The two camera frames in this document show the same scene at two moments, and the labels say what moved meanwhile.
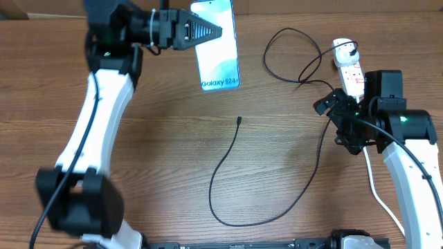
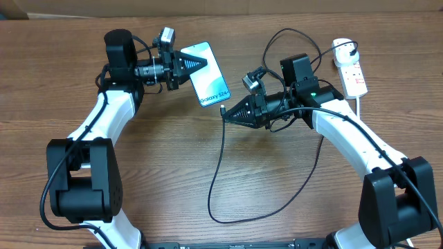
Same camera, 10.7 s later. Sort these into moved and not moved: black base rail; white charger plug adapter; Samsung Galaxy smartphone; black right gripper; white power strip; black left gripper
Moved: Samsung Galaxy smartphone; black right gripper; black left gripper
Not moved: white charger plug adapter; black base rail; white power strip
